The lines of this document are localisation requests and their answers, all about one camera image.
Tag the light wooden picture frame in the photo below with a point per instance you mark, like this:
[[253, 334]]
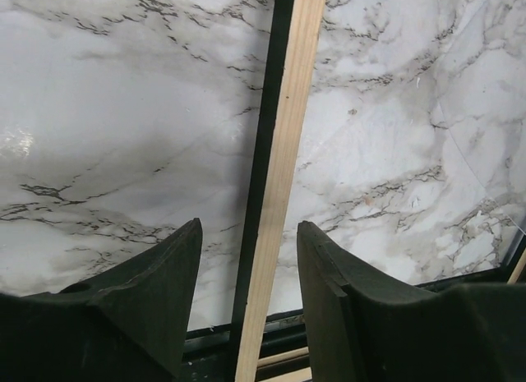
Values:
[[398, 127]]

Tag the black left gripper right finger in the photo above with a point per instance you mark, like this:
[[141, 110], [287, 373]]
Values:
[[364, 325]]

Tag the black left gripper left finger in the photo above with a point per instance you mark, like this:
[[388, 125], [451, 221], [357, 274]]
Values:
[[128, 323]]

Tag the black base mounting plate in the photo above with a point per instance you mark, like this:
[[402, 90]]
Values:
[[283, 354]]

